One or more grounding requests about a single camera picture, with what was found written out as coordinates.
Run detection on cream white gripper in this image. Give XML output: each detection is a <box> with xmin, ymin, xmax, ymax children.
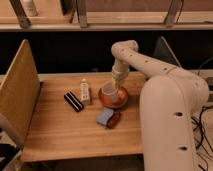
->
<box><xmin>112</xmin><ymin>63</ymin><xmax>129</xmax><ymax>90</ymax></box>

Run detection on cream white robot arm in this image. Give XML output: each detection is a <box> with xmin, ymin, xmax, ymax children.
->
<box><xmin>111</xmin><ymin>40</ymin><xmax>209</xmax><ymax>171</ymax></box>

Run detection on orange ceramic bowl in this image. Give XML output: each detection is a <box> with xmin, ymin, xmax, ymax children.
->
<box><xmin>98</xmin><ymin>87</ymin><xmax>129</xmax><ymax>109</ymax></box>

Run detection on dark red brown object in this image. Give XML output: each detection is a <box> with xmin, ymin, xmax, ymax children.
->
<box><xmin>107</xmin><ymin>112</ymin><xmax>121</xmax><ymax>129</ymax></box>

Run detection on white tube bottle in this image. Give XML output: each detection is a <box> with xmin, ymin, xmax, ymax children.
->
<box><xmin>80</xmin><ymin>79</ymin><xmax>91</xmax><ymax>105</ymax></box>

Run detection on blue grey sponge block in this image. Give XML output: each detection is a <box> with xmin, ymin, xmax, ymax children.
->
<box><xmin>96</xmin><ymin>107</ymin><xmax>114</xmax><ymax>126</ymax></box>

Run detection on wooden side panel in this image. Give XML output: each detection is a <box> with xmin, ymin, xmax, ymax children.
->
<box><xmin>0</xmin><ymin>39</ymin><xmax>40</xmax><ymax>148</ymax></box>

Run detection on wooden shelf ledge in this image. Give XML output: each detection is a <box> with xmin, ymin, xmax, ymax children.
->
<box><xmin>0</xmin><ymin>11</ymin><xmax>213</xmax><ymax>33</ymax></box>

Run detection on black cables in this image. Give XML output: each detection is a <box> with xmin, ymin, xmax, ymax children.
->
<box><xmin>190</xmin><ymin>56</ymin><xmax>213</xmax><ymax>171</ymax></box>

